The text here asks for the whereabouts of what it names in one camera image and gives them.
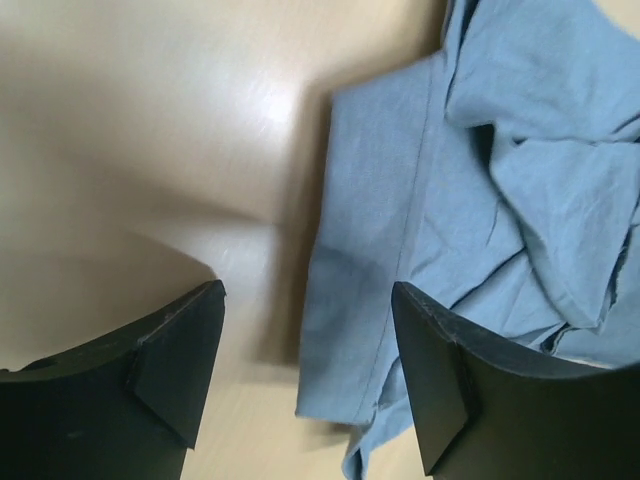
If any grey long sleeve shirt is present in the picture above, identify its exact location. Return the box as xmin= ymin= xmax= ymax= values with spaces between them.
xmin=296 ymin=1 xmax=639 ymax=479

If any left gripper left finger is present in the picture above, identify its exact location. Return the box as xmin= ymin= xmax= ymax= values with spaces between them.
xmin=1 ymin=280 xmax=225 ymax=479

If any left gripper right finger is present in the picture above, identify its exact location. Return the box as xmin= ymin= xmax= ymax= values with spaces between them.
xmin=392 ymin=282 xmax=639 ymax=480

